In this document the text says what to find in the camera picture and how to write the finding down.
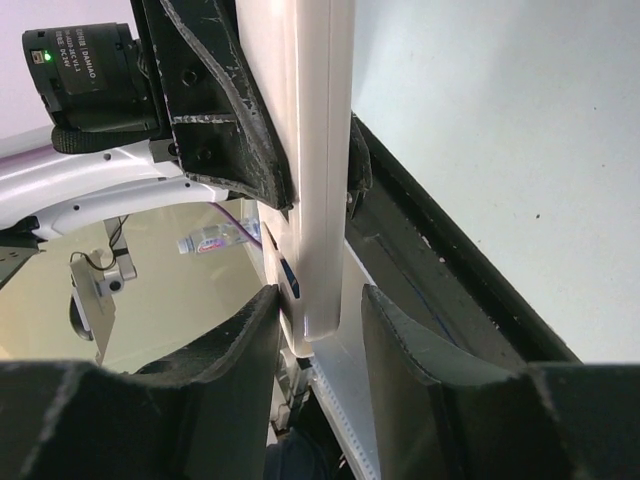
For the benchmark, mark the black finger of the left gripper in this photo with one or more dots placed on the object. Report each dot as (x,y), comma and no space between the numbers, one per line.
(219,121)
(360,178)

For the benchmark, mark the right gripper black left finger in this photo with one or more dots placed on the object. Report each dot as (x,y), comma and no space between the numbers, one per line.
(201,412)

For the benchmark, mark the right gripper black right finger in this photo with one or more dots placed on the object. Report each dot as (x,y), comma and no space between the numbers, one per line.
(442,413)

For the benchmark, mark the white red remote control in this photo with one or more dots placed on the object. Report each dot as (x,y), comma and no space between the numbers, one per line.
(301,56)

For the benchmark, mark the blue battery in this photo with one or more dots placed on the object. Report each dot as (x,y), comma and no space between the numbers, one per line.
(291,278)

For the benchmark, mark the white battery cover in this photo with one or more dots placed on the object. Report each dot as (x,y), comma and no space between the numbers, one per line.
(289,304)

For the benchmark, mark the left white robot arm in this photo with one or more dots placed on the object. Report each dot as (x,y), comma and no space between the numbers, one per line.
(161,112)

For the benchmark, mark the clear plastic bottle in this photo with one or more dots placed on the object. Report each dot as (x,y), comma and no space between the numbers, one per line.
(208,239)

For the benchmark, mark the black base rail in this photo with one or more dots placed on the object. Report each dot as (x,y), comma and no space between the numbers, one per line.
(422,260)

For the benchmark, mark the grey cable duct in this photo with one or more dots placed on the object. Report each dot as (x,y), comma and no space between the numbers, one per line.
(341,383)

